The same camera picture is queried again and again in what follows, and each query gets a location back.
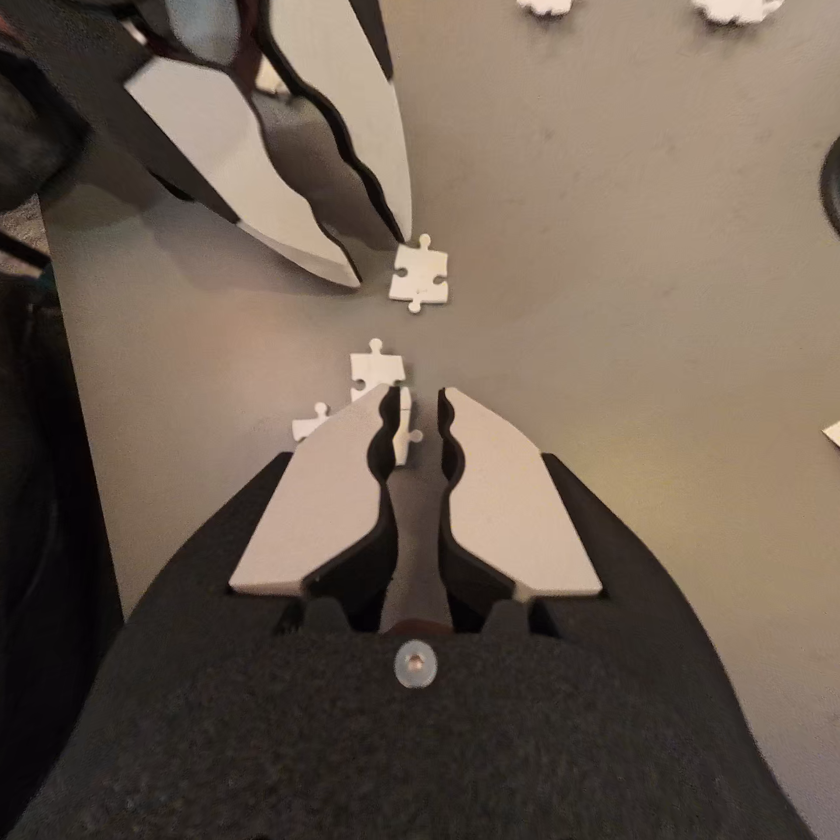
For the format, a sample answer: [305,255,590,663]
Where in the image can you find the joined white puzzle pieces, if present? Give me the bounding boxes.
[292,338,425,468]

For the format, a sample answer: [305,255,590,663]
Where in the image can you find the scattered white puzzle pieces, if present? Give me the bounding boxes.
[692,0,786,26]

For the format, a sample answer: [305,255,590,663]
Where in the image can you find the single white puzzle piece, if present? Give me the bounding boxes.
[388,234,452,315]

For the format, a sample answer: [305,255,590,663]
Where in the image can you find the person's dark clothing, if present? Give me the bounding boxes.
[0,276,126,834]

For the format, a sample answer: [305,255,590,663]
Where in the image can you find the black round table grommet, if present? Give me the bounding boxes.
[819,134,840,236]

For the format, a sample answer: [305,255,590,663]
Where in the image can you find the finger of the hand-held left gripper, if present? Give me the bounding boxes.
[123,56,364,291]
[259,0,414,245]

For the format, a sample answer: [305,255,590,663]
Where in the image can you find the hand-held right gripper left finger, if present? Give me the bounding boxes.
[228,384,403,634]

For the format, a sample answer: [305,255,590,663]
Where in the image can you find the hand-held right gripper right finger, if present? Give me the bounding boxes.
[437,386,604,634]

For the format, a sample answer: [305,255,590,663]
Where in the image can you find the person's left forearm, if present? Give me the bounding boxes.
[0,49,89,211]

